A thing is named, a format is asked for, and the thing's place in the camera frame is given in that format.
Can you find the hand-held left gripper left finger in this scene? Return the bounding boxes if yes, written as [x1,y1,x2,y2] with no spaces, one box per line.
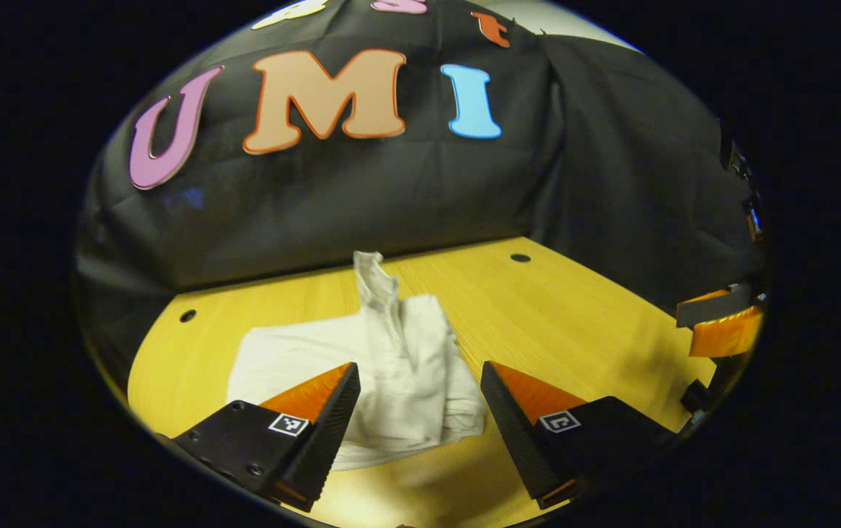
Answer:
[171,362,362,513]

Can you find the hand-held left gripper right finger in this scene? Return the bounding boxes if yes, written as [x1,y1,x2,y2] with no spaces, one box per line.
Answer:
[480,360,685,511]

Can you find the white jeans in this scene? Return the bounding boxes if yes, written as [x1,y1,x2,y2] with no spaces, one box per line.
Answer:
[226,251,488,472]

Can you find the black backdrop cloth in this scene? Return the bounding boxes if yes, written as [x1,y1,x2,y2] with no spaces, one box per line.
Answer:
[72,0,769,397]

